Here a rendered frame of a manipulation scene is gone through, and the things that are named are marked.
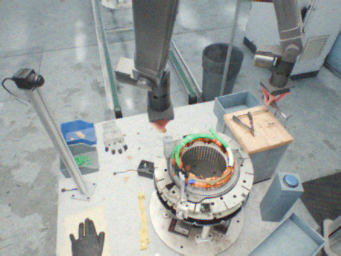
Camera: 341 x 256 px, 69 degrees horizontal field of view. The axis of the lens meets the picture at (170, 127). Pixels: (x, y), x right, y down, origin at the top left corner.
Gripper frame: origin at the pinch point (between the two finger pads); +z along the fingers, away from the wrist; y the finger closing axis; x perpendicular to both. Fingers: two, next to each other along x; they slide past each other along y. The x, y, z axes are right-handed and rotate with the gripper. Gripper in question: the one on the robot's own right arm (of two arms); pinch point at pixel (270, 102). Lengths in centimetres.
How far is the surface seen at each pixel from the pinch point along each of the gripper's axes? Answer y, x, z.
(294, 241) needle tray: 16.1, 42.7, 12.2
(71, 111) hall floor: 98, -154, 116
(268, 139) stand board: 4.4, 9.7, 9.1
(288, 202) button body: 6.0, 29.7, 20.0
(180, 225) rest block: 43, 22, 31
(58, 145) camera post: 77, -7, 3
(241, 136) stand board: 12.9, 4.9, 8.9
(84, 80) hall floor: 81, -205, 117
